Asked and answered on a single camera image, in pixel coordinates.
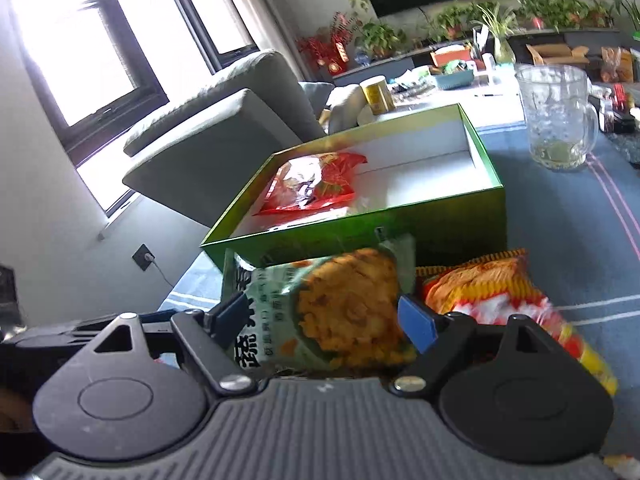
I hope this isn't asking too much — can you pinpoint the yellow red crayfish bag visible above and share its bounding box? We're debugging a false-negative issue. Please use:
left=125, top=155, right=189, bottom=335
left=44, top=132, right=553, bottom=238
left=416, top=249, right=618, bottom=394

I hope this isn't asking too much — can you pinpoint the green snack bag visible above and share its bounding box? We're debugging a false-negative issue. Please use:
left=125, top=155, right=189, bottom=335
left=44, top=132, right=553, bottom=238
left=222, top=235, right=416, bottom=373

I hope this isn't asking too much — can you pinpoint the red round-cracker bag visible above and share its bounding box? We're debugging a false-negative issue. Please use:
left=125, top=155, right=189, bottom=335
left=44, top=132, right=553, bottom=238
left=256, top=152, right=368, bottom=216

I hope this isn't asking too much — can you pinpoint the green cardboard box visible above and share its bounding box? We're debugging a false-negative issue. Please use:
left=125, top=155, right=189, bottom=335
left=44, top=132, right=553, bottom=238
left=202, top=104, right=508, bottom=266

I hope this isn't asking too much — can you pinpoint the grey armchair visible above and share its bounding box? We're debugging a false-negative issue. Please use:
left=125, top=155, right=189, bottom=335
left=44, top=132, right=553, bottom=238
left=122, top=50, right=324, bottom=226

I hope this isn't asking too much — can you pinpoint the round white table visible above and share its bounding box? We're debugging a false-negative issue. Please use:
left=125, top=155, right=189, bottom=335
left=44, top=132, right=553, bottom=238
left=357, top=64, right=525, bottom=132

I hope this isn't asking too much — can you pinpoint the yellow tin can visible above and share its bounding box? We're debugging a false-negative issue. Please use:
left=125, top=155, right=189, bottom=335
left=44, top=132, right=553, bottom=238
left=359, top=75, right=395, bottom=116

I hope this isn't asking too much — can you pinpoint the light blue tray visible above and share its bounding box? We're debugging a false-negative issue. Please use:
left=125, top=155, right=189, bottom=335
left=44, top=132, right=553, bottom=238
left=434, top=70, right=474, bottom=90

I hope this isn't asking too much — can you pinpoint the open cardboard box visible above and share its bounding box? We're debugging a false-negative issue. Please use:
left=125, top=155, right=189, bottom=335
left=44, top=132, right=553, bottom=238
left=526, top=44, right=589, bottom=67

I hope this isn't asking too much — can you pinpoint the red flower decoration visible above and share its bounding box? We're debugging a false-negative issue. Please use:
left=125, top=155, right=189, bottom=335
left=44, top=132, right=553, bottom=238
left=296, top=12, right=362, bottom=76

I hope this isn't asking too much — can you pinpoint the spider plant in vase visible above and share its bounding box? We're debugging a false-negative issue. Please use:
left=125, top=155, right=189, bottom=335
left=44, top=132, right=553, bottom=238
left=475, top=2, right=516, bottom=65

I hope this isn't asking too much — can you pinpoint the wall power socket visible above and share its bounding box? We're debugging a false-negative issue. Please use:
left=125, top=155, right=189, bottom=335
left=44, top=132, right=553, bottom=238
left=132, top=244, right=155, bottom=271

